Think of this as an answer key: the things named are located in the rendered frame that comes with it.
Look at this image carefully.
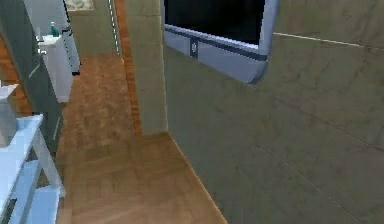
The framed beige wall picture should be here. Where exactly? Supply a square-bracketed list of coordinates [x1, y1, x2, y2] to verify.
[64, 0, 95, 12]

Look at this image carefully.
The white shelf unit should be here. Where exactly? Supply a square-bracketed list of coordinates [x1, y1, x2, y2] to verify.
[0, 114, 67, 224]

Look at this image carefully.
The dark grey cabinet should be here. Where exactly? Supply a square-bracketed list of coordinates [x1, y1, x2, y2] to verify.
[0, 0, 64, 158]

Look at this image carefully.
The white box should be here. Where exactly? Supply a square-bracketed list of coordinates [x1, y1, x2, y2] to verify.
[0, 83, 20, 148]

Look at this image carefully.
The white sink cabinet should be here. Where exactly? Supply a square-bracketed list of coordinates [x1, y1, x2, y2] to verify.
[36, 34, 74, 104]

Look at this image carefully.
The silver framed television set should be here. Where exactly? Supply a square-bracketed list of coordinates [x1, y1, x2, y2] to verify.
[162, 0, 280, 85]

